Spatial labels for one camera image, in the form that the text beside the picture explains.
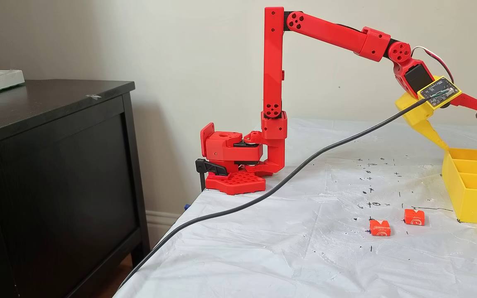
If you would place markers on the white plastic table cover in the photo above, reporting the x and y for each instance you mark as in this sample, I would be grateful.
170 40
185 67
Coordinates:
263 256

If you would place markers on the white baseboard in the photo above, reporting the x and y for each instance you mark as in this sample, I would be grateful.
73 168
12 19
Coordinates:
160 223

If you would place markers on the camera board on yellow mount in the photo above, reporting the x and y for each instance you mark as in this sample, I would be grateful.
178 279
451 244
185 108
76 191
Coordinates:
439 92

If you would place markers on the black table clamp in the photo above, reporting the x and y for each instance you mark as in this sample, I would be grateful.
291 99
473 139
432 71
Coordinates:
209 167

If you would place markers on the orange Starburst candy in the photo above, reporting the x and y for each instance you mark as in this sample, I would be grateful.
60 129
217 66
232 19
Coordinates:
379 227
414 217

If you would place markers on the yellow three-compartment box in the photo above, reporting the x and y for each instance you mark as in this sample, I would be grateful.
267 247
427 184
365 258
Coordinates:
476 203

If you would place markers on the black wooden dresser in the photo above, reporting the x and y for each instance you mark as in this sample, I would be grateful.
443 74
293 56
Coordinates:
56 186

